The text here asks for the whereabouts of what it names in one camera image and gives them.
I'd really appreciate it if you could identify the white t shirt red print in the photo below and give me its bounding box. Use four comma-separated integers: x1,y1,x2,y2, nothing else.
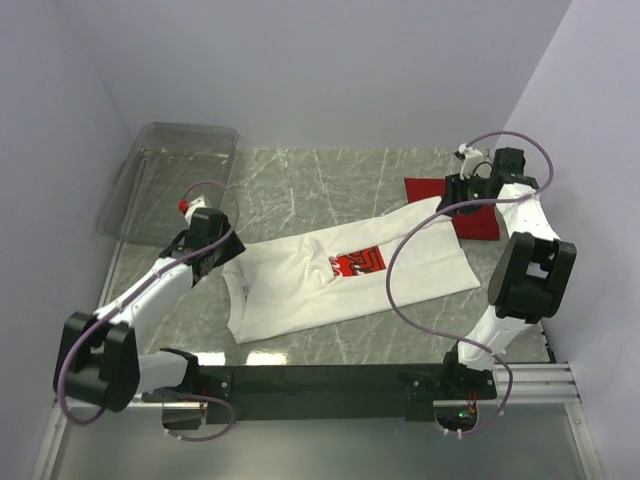
223,197,481,343

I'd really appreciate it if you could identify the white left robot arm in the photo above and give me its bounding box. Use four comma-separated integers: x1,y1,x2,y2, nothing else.
53,207,245,412

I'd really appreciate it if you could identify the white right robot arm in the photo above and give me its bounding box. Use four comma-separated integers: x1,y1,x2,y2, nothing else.
440,145,577,397

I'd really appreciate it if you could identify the folded red t shirt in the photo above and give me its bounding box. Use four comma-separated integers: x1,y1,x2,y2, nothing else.
404,178,500,241

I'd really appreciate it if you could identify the clear plastic bin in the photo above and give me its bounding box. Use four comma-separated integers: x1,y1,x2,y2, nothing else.
96,122,238,246

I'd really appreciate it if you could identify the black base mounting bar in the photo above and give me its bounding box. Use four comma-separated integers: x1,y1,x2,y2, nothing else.
142,363,499,426

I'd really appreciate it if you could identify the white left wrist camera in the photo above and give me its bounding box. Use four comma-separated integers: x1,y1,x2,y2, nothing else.
178,195,209,224

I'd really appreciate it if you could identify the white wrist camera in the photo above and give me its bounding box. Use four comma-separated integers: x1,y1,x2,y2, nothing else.
454,143,486,178
178,195,209,224

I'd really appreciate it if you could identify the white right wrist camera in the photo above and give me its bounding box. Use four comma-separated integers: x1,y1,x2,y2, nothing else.
454,143,486,178

